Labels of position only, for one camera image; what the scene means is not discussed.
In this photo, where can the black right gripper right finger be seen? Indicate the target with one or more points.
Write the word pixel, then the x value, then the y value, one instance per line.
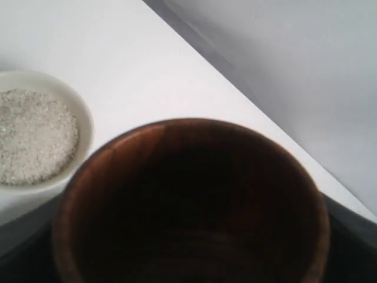
pixel 352 254

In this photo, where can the white backdrop curtain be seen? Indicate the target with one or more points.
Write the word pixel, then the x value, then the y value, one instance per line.
pixel 309 65

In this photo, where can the white rice grains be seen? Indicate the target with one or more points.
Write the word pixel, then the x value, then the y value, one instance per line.
pixel 39 137

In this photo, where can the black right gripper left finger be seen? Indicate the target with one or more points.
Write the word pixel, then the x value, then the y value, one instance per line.
pixel 26 246

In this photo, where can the small cream ceramic bowl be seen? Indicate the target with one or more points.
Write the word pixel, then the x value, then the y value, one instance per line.
pixel 45 83

